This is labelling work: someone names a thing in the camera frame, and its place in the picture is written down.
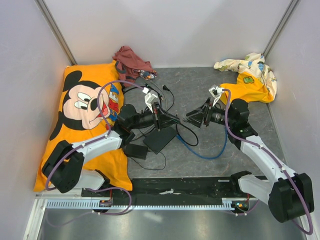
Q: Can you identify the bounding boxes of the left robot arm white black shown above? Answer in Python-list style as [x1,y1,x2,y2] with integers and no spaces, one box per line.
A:
[41,102,181,197]

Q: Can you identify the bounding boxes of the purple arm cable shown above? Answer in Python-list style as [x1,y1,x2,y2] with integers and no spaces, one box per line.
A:
[222,88,314,235]
[45,79,148,191]

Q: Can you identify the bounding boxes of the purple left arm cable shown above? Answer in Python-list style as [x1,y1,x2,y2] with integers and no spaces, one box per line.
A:
[45,79,148,191]

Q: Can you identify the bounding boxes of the maroon crumpled garment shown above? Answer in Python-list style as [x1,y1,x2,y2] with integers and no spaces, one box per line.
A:
[112,46,157,83]

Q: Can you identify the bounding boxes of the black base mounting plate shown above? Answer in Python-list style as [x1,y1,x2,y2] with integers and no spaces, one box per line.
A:
[80,176,261,207]

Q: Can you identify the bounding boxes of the orange Mickey Mouse pillow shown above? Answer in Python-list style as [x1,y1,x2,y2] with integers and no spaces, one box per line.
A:
[33,60,124,192]

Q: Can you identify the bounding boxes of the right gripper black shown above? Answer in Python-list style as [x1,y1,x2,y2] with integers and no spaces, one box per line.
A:
[183,97,235,129]

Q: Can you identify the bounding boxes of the slotted aluminium cable duct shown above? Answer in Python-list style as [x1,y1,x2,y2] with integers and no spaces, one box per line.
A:
[45,198,236,211]

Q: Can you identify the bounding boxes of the black power adapter brick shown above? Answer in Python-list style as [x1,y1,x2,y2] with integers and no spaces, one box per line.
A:
[123,143,148,160]

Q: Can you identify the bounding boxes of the blue ethernet cable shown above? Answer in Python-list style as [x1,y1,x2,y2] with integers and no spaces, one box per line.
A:
[175,127,229,160]

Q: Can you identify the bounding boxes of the yellow patterned children's garment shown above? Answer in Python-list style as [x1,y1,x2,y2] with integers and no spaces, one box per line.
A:
[213,52,277,104]

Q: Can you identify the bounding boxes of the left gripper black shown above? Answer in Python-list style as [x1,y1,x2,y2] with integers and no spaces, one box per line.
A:
[129,101,180,132]

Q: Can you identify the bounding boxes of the right aluminium corner post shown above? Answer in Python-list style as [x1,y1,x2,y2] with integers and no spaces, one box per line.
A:
[263,0,301,59]

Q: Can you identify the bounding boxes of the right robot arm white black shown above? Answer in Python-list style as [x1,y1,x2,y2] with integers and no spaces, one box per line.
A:
[184,98,315,223]

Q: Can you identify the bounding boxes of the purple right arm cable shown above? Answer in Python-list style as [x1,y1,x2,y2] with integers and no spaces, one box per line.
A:
[222,88,314,235]

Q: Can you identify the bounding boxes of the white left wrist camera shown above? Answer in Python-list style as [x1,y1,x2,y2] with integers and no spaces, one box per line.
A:
[142,87,158,113]

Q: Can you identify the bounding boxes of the left aluminium corner post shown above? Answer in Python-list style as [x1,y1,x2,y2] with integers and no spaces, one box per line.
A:
[35,0,78,66]

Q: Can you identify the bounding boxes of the black power cord with plug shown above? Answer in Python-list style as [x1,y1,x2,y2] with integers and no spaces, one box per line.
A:
[121,84,200,171]

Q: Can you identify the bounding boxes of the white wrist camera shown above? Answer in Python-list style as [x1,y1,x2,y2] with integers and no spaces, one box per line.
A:
[208,85,224,107]
[142,87,158,113]

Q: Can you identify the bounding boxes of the aluminium corner post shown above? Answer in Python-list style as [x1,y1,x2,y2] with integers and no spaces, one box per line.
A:
[35,0,78,66]
[263,0,301,59]

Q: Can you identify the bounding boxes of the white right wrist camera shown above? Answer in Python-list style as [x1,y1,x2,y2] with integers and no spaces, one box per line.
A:
[208,85,224,107]

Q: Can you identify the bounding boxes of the black network switch box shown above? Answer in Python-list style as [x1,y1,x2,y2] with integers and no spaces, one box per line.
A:
[143,126,177,154]

